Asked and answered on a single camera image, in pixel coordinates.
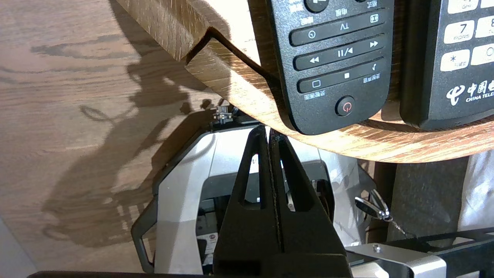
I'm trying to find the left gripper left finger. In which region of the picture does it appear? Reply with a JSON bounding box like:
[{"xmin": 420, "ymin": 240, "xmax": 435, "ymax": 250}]
[{"xmin": 213, "ymin": 125, "xmax": 280, "ymax": 273}]

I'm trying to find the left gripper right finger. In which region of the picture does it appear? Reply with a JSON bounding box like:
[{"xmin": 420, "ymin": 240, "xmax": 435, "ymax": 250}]
[{"xmin": 269, "ymin": 128, "xmax": 348, "ymax": 257}]

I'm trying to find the black Philips remote control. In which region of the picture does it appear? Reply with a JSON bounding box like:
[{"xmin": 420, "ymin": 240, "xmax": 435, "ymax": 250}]
[{"xmin": 266, "ymin": 0, "xmax": 395, "ymax": 136}]

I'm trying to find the black remote with grey buttons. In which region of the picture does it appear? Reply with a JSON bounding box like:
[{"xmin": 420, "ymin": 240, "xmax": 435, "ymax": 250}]
[{"xmin": 399, "ymin": 0, "xmax": 494, "ymax": 131}]

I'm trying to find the silver key bunch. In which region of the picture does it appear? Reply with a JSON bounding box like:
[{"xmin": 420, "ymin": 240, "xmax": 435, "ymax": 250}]
[{"xmin": 354, "ymin": 189, "xmax": 417, "ymax": 239}]

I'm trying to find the grey fabric bed base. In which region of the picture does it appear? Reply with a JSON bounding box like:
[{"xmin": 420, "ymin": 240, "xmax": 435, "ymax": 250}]
[{"xmin": 372, "ymin": 156, "xmax": 470, "ymax": 242}]

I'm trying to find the white bed sheet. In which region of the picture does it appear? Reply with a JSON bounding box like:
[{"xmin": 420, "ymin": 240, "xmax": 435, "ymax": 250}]
[{"xmin": 457, "ymin": 149, "xmax": 494, "ymax": 232}]

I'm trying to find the round wooden bedside table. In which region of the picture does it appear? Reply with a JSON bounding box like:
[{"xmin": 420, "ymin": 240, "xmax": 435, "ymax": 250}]
[{"xmin": 116, "ymin": 0, "xmax": 494, "ymax": 130}]

